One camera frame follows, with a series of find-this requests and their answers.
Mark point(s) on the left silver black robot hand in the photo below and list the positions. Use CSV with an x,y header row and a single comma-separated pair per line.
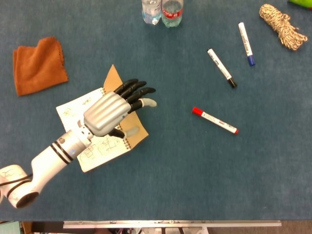
x,y
104,114

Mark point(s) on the yellow spiral notebook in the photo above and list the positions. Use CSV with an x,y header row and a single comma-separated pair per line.
x,y
73,109

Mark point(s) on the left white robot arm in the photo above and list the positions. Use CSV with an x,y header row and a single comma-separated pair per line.
x,y
48,158

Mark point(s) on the blue felt table cover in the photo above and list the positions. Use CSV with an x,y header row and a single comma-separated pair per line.
x,y
170,185

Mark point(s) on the orange folded cloth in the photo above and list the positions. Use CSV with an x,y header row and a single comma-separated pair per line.
x,y
39,65

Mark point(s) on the blue label water bottle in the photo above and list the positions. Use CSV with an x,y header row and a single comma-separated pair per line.
x,y
150,14

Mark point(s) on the red cap white marker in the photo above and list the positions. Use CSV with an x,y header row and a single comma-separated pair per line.
x,y
214,120

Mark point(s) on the red label clear bottle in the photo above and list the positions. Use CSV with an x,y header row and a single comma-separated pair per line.
x,y
171,14

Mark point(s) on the black cap white marker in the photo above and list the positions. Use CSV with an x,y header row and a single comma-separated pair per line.
x,y
221,68

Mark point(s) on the brown cardboard piece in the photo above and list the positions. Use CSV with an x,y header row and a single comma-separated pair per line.
x,y
27,228

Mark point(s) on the teal flat panel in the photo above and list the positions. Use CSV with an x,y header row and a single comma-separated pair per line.
x,y
9,228

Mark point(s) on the blue cap white marker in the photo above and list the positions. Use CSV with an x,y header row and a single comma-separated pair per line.
x,y
246,42

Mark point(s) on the green chip can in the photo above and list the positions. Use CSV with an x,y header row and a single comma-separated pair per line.
x,y
302,2

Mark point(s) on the white metal frame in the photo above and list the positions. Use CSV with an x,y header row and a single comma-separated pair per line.
x,y
151,230

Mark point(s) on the aluminium table edge rail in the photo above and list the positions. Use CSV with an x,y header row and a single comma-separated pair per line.
x,y
170,224

